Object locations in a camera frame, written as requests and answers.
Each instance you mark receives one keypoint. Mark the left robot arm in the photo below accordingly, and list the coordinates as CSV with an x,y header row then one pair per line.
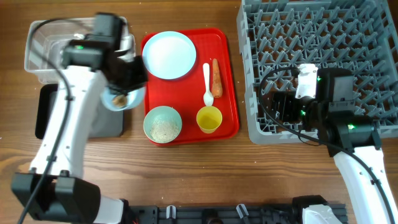
x,y
53,189

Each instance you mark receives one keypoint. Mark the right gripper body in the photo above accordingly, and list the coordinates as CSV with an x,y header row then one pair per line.
x,y
292,109

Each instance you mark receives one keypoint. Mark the grey dishwasher rack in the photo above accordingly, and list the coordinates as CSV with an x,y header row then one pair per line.
x,y
356,35

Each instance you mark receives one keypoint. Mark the black plastic tray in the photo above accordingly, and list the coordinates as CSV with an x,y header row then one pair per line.
x,y
106,123

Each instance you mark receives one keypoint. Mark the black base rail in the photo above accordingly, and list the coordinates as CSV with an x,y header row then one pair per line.
x,y
280,213

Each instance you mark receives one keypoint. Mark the red serving tray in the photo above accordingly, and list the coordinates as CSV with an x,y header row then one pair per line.
x,y
185,94

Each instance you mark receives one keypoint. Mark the white plastic spoon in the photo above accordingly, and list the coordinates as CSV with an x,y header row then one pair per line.
x,y
207,97

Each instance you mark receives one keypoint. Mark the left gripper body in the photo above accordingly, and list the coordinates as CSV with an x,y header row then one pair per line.
x,y
134,75

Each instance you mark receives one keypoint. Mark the white rice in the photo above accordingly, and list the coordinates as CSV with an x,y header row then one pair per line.
x,y
163,131

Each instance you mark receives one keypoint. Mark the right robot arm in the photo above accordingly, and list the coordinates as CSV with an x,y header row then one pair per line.
x,y
324,100

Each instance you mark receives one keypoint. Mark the orange carrot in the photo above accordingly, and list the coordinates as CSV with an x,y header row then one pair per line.
x,y
216,88

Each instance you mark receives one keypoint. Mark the light blue bowl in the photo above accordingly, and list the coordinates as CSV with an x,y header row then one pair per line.
x,y
134,98

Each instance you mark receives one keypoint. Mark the large light blue plate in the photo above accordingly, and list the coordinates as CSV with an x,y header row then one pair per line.
x,y
169,55

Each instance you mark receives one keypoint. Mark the clear plastic bin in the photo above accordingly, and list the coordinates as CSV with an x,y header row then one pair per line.
x,y
40,46

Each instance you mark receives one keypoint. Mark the yellow plastic cup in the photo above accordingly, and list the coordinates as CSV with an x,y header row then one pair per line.
x,y
209,119

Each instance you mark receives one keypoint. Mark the brown food scrap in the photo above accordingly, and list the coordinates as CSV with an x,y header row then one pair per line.
x,y
120,101

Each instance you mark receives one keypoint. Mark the green bowl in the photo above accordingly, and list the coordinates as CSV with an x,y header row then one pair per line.
x,y
161,113

